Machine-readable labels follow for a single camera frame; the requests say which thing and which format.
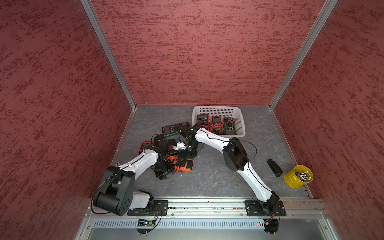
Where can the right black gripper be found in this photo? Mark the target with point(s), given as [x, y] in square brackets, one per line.
[181, 154]

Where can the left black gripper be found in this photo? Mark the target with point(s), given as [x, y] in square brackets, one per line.
[162, 175]

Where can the orange multimeter sideways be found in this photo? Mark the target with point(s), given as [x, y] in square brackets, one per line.
[183, 165]

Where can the red multimeter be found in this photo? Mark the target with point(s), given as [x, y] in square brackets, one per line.
[203, 120]

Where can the orange Victor multimeter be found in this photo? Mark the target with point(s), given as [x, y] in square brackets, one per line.
[217, 125]

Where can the dark green multimeter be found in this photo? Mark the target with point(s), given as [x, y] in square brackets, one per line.
[229, 126]
[172, 130]

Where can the red clamp meter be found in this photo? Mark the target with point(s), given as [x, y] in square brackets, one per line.
[145, 145]

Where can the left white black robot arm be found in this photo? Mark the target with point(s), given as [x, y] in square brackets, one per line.
[116, 193]

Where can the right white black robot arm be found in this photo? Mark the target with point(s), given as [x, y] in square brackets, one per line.
[236, 159]

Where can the dark green multimeter top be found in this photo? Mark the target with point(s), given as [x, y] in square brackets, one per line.
[172, 130]

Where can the white plastic basket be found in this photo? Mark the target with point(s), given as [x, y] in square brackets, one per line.
[239, 129]

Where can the black remote-like device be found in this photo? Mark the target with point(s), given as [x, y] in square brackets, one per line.
[277, 171]

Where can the yellow cup with batteries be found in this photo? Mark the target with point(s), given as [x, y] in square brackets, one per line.
[298, 177]

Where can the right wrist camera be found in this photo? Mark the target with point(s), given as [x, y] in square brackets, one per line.
[180, 146]

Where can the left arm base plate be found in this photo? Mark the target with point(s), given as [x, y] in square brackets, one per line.
[153, 209]

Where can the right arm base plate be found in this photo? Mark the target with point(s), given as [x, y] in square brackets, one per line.
[261, 209]

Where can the aluminium front rail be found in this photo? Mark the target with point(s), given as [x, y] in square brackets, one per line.
[236, 208]

